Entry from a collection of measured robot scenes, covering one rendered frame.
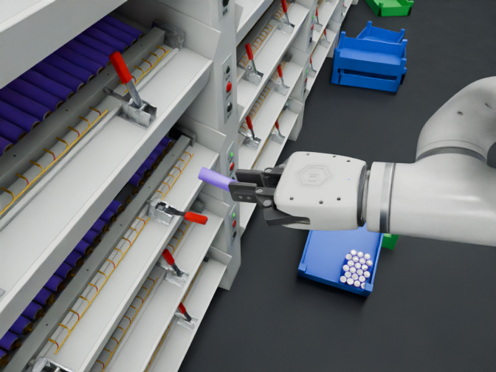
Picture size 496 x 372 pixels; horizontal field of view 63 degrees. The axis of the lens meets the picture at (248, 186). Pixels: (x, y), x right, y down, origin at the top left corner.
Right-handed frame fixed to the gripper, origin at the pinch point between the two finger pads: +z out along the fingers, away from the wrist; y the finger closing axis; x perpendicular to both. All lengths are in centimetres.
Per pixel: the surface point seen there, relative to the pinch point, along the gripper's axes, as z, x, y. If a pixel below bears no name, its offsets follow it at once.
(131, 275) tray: 15.8, 8.1, 12.1
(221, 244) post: 21.6, 38.4, -17.2
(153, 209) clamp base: 16.9, 5.6, 1.6
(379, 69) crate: -3, 56, -135
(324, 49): 21, 47, -138
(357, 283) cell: -9, 60, -27
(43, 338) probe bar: 18.6, 3.8, 24.7
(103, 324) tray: 15.5, 8.3, 19.6
